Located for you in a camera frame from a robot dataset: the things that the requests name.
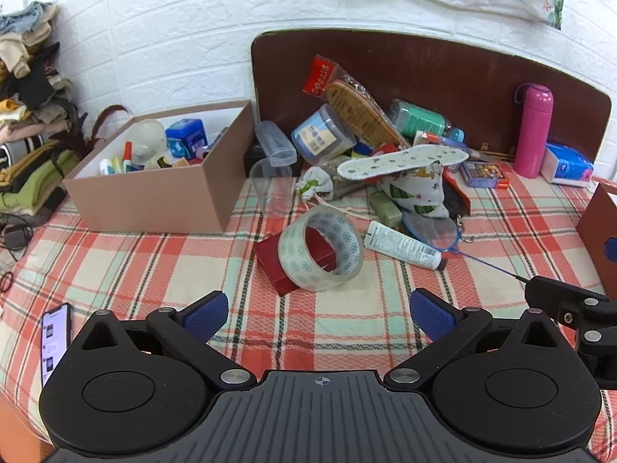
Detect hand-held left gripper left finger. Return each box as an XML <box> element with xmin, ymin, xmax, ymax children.
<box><xmin>77</xmin><ymin>291</ymin><xmax>256</xmax><ymax>391</ymax></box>

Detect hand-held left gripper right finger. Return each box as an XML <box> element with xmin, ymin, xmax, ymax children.
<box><xmin>384</xmin><ymin>288</ymin><xmax>560</xmax><ymax>391</ymax></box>

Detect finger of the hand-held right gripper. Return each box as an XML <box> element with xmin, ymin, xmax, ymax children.
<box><xmin>524</xmin><ymin>276</ymin><xmax>617</xmax><ymax>348</ymax></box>

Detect white cream tube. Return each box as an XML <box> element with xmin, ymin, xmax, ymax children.
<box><xmin>364</xmin><ymin>220</ymin><xmax>448</xmax><ymax>272</ymax></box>

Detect red gift box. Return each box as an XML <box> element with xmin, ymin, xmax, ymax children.
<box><xmin>254</xmin><ymin>226</ymin><xmax>338</xmax><ymax>297</ymax></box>

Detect small blue hand net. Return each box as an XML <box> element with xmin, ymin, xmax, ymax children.
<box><xmin>400</xmin><ymin>210</ymin><xmax>531</xmax><ymax>284</ymax></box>

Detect patterned clear tape roll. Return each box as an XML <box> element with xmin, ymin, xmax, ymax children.
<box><xmin>278</xmin><ymin>205</ymin><xmax>364</xmax><ymax>292</ymax></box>

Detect green soap box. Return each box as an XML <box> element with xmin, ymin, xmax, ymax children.
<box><xmin>370</xmin><ymin>191</ymin><xmax>403</xmax><ymax>227</ymax></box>

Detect plaid bed sheet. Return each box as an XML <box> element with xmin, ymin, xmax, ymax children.
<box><xmin>0</xmin><ymin>169</ymin><xmax>617</xmax><ymax>463</ymax></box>

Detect brown cardboard box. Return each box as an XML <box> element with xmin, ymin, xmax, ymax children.
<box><xmin>576</xmin><ymin>181</ymin><xmax>617</xmax><ymax>290</ymax></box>

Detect black key fob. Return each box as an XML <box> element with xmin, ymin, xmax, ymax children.
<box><xmin>443</xmin><ymin>178</ymin><xmax>470</xmax><ymax>218</ymax></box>

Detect tree print fabric bag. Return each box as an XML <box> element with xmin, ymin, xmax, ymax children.
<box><xmin>376</xmin><ymin>161</ymin><xmax>451</xmax><ymax>219</ymax></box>

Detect blue tissue pack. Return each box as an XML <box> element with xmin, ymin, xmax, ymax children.
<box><xmin>540</xmin><ymin>143</ymin><xmax>595</xmax><ymax>187</ymax></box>

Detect clear plastic cup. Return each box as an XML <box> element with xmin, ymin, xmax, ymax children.
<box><xmin>129</xmin><ymin>119</ymin><xmax>167</xmax><ymax>167</ymax></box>
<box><xmin>249</xmin><ymin>158</ymin><xmax>296</xmax><ymax>218</ymax></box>

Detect blue card box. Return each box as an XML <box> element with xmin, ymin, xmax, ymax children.
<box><xmin>460</xmin><ymin>161</ymin><xmax>511</xmax><ymax>189</ymax></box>

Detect wooden sticks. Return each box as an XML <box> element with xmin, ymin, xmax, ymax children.
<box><xmin>470</xmin><ymin>147</ymin><xmax>516</xmax><ymax>162</ymax></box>

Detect black smartphone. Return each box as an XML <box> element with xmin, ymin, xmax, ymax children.
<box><xmin>40</xmin><ymin>302</ymin><xmax>73</xmax><ymax>389</ymax></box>

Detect grey patterned pouch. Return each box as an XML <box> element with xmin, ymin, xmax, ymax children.
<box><xmin>328</xmin><ymin>157</ymin><xmax>386</xmax><ymax>198</ymax></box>

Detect white patterned insole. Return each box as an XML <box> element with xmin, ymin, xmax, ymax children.
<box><xmin>336</xmin><ymin>145</ymin><xmax>470</xmax><ymax>181</ymax></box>

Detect pink thermos bottle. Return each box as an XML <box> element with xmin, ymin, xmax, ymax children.
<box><xmin>513</xmin><ymin>83</ymin><xmax>554</xmax><ymax>178</ymax></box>

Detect red and white tube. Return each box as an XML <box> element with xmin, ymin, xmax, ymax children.
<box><xmin>413</xmin><ymin>130</ymin><xmax>468</xmax><ymax>148</ymax></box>

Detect blue tin box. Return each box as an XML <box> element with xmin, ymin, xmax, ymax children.
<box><xmin>165</xmin><ymin>118</ymin><xmax>209</xmax><ymax>160</ymax></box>

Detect clear plastic case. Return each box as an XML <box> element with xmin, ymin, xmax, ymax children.
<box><xmin>255</xmin><ymin>120</ymin><xmax>297</xmax><ymax>166</ymax></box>

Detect green labelled plastic bottle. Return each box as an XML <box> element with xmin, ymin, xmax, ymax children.
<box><xmin>388</xmin><ymin>99</ymin><xmax>466</xmax><ymax>143</ymax></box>

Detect round jar with blue label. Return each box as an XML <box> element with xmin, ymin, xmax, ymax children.
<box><xmin>291</xmin><ymin>103</ymin><xmax>357</xmax><ymax>166</ymax></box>

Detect packaged brown insoles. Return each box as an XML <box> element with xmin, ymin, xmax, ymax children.
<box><xmin>303</xmin><ymin>54</ymin><xmax>410</xmax><ymax>150</ymax></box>

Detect dark feather duster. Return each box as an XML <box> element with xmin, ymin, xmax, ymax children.
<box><xmin>72</xmin><ymin>103</ymin><xmax>133</xmax><ymax>155</ymax></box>

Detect brown wooden headboard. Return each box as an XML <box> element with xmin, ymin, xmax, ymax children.
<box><xmin>251</xmin><ymin>29</ymin><xmax>613</xmax><ymax>181</ymax></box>

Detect pile of folded clothes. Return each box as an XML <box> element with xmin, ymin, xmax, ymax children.
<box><xmin>0</xmin><ymin>1</ymin><xmax>88</xmax><ymax>218</ymax></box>

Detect small drawstring pouch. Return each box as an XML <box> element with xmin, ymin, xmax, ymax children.
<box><xmin>295</xmin><ymin>166</ymin><xmax>334</xmax><ymax>203</ymax></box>

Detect black charger with cable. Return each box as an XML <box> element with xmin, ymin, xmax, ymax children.
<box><xmin>0</xmin><ymin>212</ymin><xmax>34</xmax><ymax>252</ymax></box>

